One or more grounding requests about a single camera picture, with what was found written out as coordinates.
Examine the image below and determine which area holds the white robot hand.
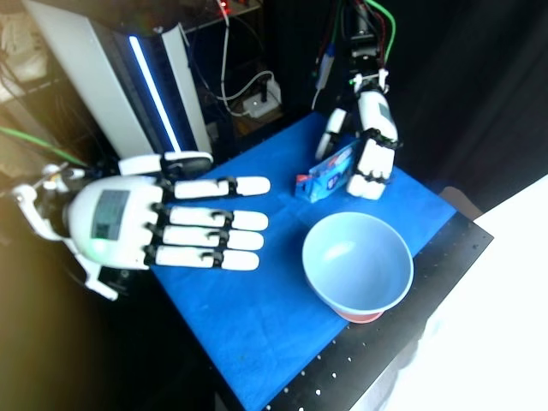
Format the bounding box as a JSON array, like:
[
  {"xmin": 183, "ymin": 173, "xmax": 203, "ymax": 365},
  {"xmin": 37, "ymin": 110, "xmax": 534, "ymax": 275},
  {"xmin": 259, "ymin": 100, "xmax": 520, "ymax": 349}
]
[
  {"xmin": 315, "ymin": 87, "xmax": 404, "ymax": 200},
  {"xmin": 63, "ymin": 152, "xmax": 272, "ymax": 272}
]

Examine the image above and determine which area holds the blue snack packet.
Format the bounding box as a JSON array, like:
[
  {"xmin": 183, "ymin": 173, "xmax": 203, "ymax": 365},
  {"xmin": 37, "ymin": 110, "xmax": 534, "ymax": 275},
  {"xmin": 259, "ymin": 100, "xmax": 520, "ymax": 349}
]
[{"xmin": 294, "ymin": 140, "xmax": 360, "ymax": 204}]

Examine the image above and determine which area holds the light blue bowl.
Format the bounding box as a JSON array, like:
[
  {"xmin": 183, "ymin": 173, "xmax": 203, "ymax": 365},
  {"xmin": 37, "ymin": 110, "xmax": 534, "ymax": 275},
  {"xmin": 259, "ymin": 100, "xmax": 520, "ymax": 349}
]
[{"xmin": 301, "ymin": 211, "xmax": 415, "ymax": 317}]

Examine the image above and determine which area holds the white power adapter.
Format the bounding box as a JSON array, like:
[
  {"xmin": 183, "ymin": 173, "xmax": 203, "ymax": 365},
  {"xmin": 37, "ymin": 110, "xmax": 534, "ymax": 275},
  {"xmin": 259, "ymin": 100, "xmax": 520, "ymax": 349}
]
[{"xmin": 241, "ymin": 79, "xmax": 283, "ymax": 119}]

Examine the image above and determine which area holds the blue table cloth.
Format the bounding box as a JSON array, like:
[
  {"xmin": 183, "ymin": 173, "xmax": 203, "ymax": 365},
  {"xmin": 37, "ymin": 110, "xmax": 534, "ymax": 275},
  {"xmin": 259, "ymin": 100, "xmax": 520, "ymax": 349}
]
[{"xmin": 149, "ymin": 111, "xmax": 458, "ymax": 411}]

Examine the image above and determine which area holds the white cable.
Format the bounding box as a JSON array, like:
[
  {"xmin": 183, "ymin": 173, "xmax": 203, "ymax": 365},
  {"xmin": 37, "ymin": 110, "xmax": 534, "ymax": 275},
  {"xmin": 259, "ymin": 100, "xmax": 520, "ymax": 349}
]
[{"xmin": 218, "ymin": 0, "xmax": 276, "ymax": 117}]

